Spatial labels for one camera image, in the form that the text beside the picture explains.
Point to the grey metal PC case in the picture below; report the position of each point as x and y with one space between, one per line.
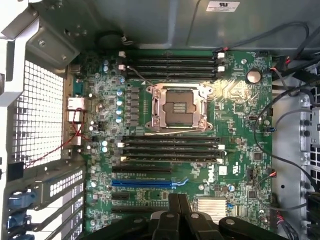
150 22

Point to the silver coin cell battery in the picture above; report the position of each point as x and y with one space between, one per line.
253 76

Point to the long black expansion slot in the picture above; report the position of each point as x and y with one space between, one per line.
141 170
140 209

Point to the silver rear port block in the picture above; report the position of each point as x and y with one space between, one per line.
76 103

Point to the blue card retention clip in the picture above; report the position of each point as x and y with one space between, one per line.
20 198
17 222

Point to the black RAM slot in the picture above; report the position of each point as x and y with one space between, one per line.
170 68
170 74
170 139
170 62
170 159
170 152
170 55
170 145

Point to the thin metal locking lever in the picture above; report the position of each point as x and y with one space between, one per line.
138 75
175 132

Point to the silver finned chipset heatsink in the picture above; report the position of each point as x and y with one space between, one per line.
212 207

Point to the green motherboard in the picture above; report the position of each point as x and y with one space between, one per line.
230 115

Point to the blue expansion slot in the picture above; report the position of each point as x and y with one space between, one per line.
141 183

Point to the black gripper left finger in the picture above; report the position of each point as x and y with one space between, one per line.
162 227

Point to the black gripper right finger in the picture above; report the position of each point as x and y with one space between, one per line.
197 227

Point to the white printed label sticker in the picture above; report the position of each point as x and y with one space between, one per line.
223 6

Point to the short black expansion slot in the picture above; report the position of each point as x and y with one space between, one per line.
120 196

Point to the grey metal disk bay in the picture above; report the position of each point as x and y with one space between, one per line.
310 130

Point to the silver CPU socket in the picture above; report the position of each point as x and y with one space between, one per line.
160 110

